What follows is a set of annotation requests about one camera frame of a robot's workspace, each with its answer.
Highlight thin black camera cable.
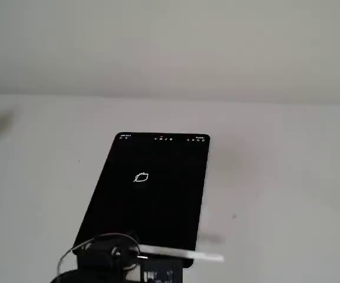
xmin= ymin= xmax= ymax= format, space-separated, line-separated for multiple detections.
xmin=56 ymin=232 xmax=141 ymax=278

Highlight black screen silver tablet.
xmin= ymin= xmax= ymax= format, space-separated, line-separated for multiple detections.
xmin=71 ymin=131 xmax=211 ymax=268

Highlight white stylus pencil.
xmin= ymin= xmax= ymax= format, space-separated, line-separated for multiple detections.
xmin=129 ymin=243 xmax=225 ymax=263

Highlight small camera circuit board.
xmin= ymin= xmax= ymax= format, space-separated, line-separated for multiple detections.
xmin=139 ymin=258 xmax=184 ymax=283

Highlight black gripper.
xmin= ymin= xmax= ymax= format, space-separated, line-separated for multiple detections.
xmin=75 ymin=230 xmax=143 ymax=269

